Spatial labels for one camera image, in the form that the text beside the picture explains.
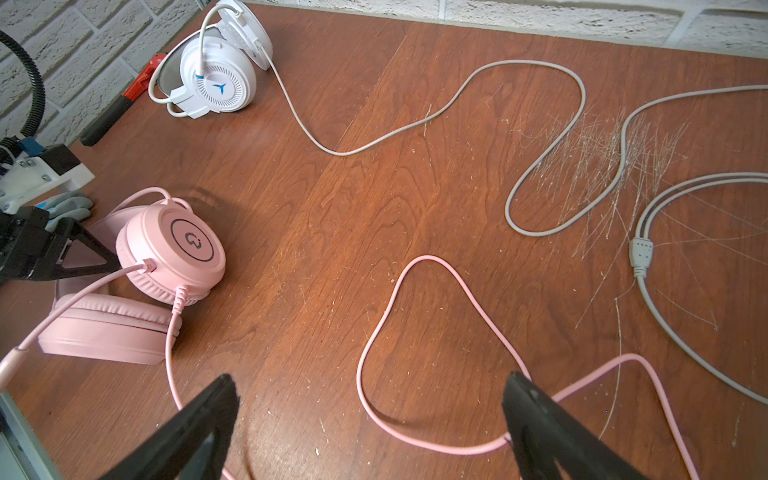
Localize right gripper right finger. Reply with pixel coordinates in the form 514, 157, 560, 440
502, 372, 644, 479

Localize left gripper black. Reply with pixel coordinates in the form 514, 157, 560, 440
1, 206, 120, 284

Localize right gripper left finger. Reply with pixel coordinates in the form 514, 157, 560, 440
102, 374, 239, 479

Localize pink headphone cable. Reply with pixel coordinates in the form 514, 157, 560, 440
0, 254, 702, 480

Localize pink headphones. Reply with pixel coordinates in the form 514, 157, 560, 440
38, 187, 226, 365

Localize white headphones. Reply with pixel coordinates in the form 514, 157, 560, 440
147, 1, 273, 119

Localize blue grey work glove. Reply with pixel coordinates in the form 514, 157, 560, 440
36, 190, 93, 232

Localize red pipe wrench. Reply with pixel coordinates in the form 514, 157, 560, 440
80, 54, 165, 147

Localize black corrugated cable conduit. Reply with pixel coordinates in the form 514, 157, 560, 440
0, 29, 47, 163

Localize white headphone cable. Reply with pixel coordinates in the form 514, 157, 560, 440
257, 44, 768, 407

